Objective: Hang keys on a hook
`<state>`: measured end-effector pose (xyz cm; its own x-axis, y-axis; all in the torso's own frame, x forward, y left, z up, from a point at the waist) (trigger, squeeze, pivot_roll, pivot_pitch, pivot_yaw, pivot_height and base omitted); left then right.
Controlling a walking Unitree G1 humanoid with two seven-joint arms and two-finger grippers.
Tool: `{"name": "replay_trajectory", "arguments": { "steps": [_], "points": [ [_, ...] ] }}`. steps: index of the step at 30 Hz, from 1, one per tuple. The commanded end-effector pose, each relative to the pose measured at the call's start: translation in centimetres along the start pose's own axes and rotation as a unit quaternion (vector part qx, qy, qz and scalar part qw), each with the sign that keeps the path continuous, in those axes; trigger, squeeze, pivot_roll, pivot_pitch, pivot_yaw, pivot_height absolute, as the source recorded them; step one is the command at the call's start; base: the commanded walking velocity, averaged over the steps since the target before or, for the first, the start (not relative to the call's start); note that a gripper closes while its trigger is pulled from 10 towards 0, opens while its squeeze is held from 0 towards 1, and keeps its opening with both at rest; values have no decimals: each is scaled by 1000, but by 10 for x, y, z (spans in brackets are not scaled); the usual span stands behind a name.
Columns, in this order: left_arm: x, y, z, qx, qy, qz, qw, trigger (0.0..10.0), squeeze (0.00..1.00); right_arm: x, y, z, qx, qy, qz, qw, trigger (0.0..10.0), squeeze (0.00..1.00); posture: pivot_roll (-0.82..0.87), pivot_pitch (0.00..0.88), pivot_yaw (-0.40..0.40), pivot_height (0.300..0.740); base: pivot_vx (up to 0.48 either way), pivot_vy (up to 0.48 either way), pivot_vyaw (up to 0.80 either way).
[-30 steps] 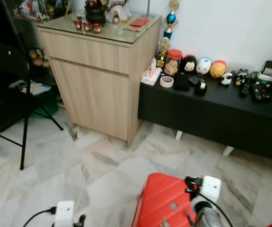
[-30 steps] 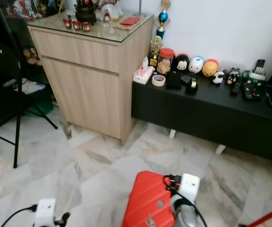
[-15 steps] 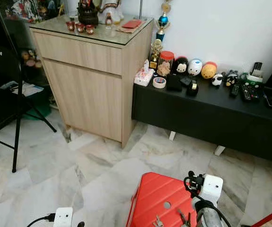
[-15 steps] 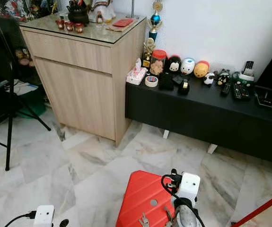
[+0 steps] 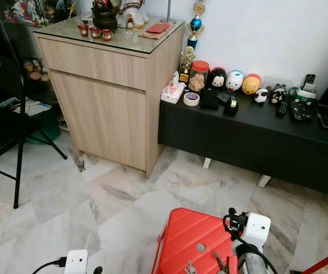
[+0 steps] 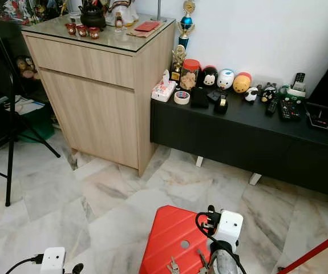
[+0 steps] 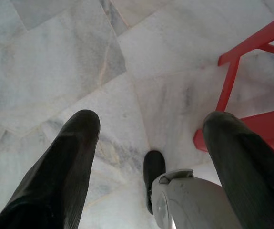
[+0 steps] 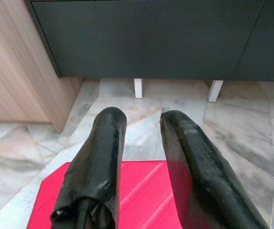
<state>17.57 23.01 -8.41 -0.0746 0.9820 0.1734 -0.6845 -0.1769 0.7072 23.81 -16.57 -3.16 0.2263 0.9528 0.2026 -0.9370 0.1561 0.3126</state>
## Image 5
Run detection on thin metal rod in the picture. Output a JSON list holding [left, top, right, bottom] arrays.
[[165, 0, 176, 23]]

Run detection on wide black remote control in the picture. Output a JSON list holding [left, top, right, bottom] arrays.
[[289, 100, 314, 123]]

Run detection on white robed statue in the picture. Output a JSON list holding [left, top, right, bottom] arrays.
[[118, 0, 149, 28]]

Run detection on white papers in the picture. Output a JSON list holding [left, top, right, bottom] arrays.
[[15, 98, 54, 117]]

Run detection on small white black figurine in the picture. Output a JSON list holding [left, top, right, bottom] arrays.
[[254, 88, 269, 104]]

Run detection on light wood cabinet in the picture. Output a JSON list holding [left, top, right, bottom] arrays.
[[34, 16, 185, 179]]

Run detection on white tape roll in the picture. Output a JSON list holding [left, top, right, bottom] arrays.
[[183, 92, 201, 107]]

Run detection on yellow bear figurine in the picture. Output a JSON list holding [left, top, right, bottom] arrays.
[[242, 74, 262, 95]]

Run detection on black tape dispenser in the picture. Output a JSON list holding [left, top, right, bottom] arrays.
[[224, 96, 239, 116]]

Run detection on colourful figurine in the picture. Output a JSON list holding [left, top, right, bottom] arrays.
[[4, 0, 44, 28]]

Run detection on black tripod stand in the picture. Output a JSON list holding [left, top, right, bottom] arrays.
[[0, 50, 68, 209]]

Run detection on dark glass display cabinet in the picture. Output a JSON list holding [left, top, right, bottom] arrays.
[[0, 0, 62, 107]]

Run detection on cordless phone on base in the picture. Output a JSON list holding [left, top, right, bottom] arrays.
[[297, 74, 317, 101]]

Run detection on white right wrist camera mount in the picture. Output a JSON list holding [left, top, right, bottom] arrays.
[[242, 213, 272, 252]]

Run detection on small clear glass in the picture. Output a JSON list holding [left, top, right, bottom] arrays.
[[125, 14, 137, 35]]

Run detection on small gold trophy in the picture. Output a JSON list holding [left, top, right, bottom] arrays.
[[179, 47, 196, 84]]

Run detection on white tissue pack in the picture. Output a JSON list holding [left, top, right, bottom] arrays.
[[161, 71, 186, 104]]

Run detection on clear jar with red lid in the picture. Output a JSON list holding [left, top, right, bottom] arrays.
[[188, 61, 210, 92]]

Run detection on brown plush toy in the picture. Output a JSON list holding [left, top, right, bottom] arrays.
[[22, 57, 49, 82]]

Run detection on slim black remote control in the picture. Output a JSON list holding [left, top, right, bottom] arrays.
[[276, 100, 289, 118]]

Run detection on green bin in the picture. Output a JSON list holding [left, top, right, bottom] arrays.
[[27, 108, 62, 144]]

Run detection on black mouse figurine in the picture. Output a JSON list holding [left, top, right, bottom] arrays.
[[209, 67, 228, 90]]

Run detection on red plastic stool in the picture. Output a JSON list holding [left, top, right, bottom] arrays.
[[152, 208, 240, 274]]

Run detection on small black box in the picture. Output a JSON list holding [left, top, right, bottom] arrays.
[[200, 88, 220, 110]]

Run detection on red packet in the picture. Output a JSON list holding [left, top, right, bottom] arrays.
[[144, 23, 171, 35]]

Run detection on black low console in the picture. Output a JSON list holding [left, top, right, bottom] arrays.
[[158, 86, 328, 198]]

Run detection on dark black figurine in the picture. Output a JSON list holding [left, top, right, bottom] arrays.
[[270, 84, 288, 104]]

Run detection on white and blue round figurine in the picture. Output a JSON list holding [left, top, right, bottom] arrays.
[[225, 70, 244, 92]]

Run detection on tall trophy with blue ball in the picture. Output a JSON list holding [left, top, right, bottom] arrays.
[[188, 0, 205, 50]]

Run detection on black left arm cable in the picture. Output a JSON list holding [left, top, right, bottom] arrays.
[[33, 258, 67, 274]]

